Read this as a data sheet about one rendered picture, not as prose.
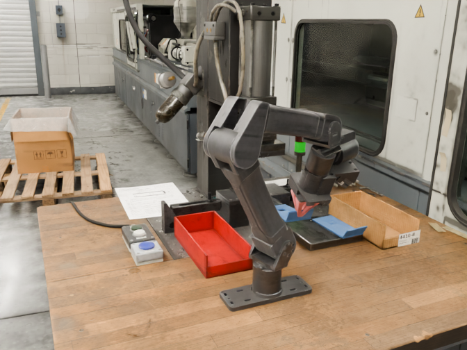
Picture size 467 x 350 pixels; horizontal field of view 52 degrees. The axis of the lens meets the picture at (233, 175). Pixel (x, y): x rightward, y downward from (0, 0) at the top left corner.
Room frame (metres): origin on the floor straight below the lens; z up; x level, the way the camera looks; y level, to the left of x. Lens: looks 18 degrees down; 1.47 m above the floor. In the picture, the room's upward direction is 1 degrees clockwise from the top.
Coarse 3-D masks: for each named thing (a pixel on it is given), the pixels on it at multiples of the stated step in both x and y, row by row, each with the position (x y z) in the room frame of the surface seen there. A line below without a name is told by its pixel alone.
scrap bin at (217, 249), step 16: (176, 224) 1.19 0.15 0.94; (192, 224) 1.22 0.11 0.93; (208, 224) 1.24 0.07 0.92; (224, 224) 1.17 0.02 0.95; (192, 240) 1.06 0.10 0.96; (208, 240) 1.17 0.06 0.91; (224, 240) 1.17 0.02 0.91; (240, 240) 1.08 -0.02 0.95; (192, 256) 1.06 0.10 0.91; (208, 256) 1.08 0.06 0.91; (224, 256) 1.08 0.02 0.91; (240, 256) 1.08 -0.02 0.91; (208, 272) 0.98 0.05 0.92; (224, 272) 1.00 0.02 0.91
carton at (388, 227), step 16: (352, 192) 1.40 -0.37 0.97; (336, 208) 1.34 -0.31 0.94; (352, 208) 1.27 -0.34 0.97; (368, 208) 1.38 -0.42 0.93; (384, 208) 1.31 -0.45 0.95; (352, 224) 1.26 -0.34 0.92; (368, 224) 1.20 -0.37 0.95; (384, 224) 1.15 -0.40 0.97; (400, 224) 1.25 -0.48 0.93; (416, 224) 1.20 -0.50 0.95; (368, 240) 1.20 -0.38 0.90; (384, 240) 1.15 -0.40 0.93; (400, 240) 1.17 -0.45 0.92; (416, 240) 1.19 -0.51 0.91
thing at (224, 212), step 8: (280, 200) 1.33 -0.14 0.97; (288, 200) 1.34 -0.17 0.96; (224, 208) 1.29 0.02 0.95; (232, 208) 1.27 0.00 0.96; (240, 208) 1.28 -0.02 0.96; (224, 216) 1.29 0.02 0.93; (232, 216) 1.27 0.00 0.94; (240, 216) 1.28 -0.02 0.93; (232, 224) 1.27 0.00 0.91; (240, 224) 1.28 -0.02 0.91; (248, 224) 1.29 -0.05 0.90
